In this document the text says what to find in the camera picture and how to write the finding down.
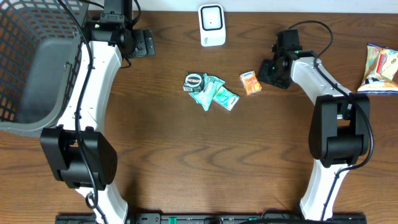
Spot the orange small packet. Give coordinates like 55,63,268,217
239,70,262,95

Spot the green tissue pack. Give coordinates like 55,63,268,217
213,86,239,111

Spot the round label dark packet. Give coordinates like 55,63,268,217
183,72,207,92

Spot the teal snack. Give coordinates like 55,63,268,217
189,75,225,111

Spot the yellow snack bag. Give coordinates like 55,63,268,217
357,43,397,95

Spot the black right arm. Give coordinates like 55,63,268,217
257,29,373,222

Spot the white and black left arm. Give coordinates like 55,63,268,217
40,21,155,223

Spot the white barcode scanner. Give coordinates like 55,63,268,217
198,4,226,47

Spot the dark mesh plastic basket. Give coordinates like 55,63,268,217
1,0,88,138

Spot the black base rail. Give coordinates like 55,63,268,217
55,212,368,224

